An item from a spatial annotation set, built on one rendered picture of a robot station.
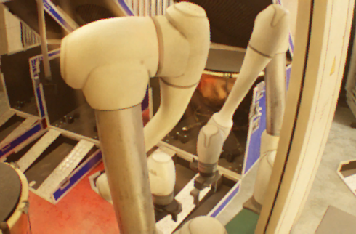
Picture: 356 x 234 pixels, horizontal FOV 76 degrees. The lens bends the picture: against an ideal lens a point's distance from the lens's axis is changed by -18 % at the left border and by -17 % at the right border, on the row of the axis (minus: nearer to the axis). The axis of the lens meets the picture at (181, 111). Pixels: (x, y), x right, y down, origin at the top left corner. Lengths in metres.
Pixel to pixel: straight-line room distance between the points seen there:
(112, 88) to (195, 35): 0.19
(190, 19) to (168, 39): 0.06
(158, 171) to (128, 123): 0.42
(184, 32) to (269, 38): 0.45
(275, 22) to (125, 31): 0.57
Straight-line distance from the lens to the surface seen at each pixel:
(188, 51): 0.56
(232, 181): 2.34
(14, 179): 1.45
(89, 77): 0.51
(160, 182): 0.96
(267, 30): 0.93
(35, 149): 3.05
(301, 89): 0.55
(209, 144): 1.13
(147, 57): 0.52
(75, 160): 2.69
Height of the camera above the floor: 1.61
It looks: 25 degrees down
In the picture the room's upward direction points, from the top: 1 degrees clockwise
